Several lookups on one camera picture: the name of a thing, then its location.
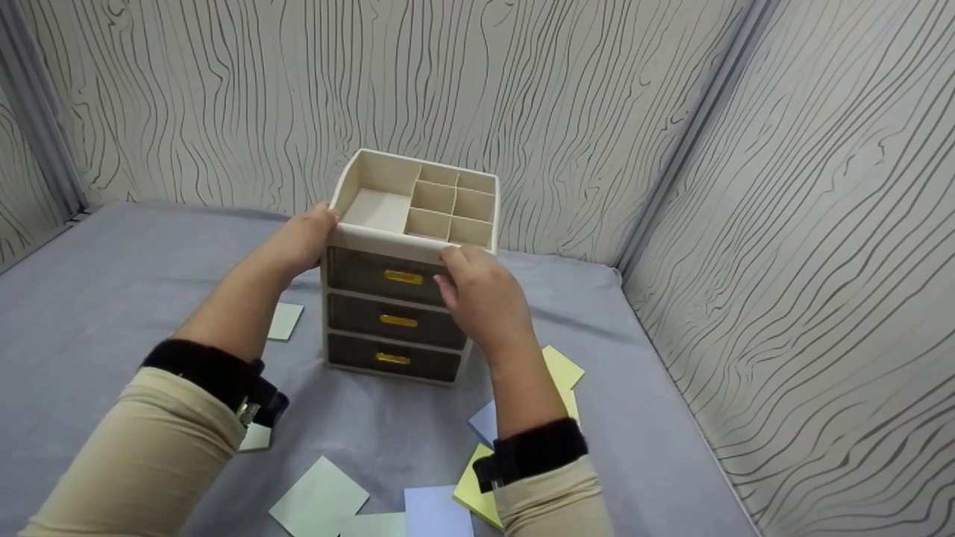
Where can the person's right forearm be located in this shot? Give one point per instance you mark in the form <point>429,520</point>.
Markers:
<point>522,388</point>

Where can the black wrist band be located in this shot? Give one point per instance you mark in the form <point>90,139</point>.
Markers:
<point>533,451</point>
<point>201,369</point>

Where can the cream desktop drawer organizer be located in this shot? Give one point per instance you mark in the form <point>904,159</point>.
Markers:
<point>380,209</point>

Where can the person's left forearm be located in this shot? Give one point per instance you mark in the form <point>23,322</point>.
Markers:
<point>216,321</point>

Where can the blue sticky note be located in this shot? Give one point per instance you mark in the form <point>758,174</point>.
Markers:
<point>436,513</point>
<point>485,424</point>

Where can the person's right hand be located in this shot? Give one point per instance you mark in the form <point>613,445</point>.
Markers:
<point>489,302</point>

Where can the person's left hand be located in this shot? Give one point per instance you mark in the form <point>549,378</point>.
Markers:
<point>295,246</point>

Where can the yellow sticky note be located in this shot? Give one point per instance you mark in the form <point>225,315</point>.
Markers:
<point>563,367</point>
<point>477,488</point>
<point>570,406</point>

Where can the green sticky note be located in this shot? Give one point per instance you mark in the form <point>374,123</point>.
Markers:
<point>285,322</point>
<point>317,496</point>
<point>373,526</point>
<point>256,438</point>

